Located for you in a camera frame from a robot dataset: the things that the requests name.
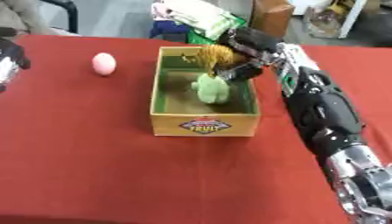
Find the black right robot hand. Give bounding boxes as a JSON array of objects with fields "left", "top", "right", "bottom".
[{"left": 214, "top": 26, "right": 284, "bottom": 83}]

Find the clear plastic bag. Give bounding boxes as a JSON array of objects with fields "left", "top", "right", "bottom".
[{"left": 301, "top": 4, "right": 349, "bottom": 39}]

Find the pink egg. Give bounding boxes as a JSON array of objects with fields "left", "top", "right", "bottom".
[{"left": 90, "top": 52, "right": 118, "bottom": 77}]

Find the yellow soft toy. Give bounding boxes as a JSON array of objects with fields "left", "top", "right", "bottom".
[{"left": 180, "top": 43, "right": 249, "bottom": 77}]

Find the brown cardboard box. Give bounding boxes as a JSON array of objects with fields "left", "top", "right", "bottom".
[{"left": 249, "top": 0, "right": 298, "bottom": 39}]

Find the green soft toy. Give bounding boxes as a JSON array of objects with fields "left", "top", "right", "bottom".
[{"left": 190, "top": 73, "right": 232, "bottom": 105}]

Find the tan cardboard box green inside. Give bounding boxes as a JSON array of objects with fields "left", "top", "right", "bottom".
[{"left": 148, "top": 45, "right": 263, "bottom": 137}]

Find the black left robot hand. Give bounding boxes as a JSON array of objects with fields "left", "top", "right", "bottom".
[{"left": 0, "top": 26, "right": 32, "bottom": 94}]

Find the person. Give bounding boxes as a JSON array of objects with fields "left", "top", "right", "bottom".
[{"left": 0, "top": 0, "right": 81, "bottom": 38}]

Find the pile of folded cloths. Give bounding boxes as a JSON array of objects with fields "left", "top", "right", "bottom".
[{"left": 148, "top": 0, "right": 249, "bottom": 46}]

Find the white board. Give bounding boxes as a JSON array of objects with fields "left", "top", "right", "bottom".
[{"left": 337, "top": 0, "right": 368, "bottom": 39}]

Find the black chair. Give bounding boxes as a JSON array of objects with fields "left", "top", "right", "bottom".
[{"left": 38, "top": 0, "right": 80, "bottom": 34}]

